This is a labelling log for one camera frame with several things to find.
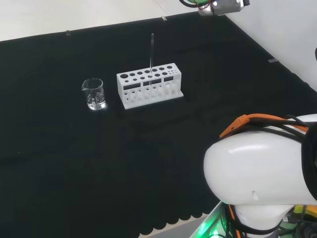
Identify black cable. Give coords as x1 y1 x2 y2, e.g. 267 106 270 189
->
245 114 317 149

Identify green cable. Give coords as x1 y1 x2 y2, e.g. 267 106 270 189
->
179 0 211 9

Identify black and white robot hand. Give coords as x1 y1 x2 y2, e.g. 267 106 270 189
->
197 0 251 17

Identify clear glass rod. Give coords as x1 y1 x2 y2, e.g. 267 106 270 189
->
149 33 156 74

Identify grey metal base plate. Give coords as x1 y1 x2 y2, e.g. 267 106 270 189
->
190 200 238 238

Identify white test tube rack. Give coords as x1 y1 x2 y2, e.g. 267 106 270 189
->
116 63 184 110

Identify small clear glass beaker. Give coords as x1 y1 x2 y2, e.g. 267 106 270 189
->
81 78 107 111

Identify black bench cloth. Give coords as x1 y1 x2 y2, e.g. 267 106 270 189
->
0 13 317 238

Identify yellow stop button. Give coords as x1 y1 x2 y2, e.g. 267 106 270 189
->
294 205 317 217

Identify orange cable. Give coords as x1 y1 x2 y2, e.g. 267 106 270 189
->
219 113 310 138

